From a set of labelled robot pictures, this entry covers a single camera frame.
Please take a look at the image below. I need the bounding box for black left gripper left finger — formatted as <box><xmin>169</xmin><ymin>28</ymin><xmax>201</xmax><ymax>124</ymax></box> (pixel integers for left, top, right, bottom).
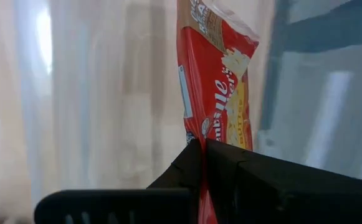
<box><xmin>34</xmin><ymin>139</ymin><xmax>205</xmax><ymax>224</ymax></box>

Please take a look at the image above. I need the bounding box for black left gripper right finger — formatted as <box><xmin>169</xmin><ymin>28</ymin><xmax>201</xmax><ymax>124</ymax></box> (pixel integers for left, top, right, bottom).
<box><xmin>206</xmin><ymin>139</ymin><xmax>362</xmax><ymax>224</ymax></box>

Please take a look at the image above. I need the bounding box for red popcorn bag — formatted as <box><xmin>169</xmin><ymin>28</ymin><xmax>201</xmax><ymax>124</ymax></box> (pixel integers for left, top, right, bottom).
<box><xmin>176</xmin><ymin>0</ymin><xmax>260</xmax><ymax>224</ymax></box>

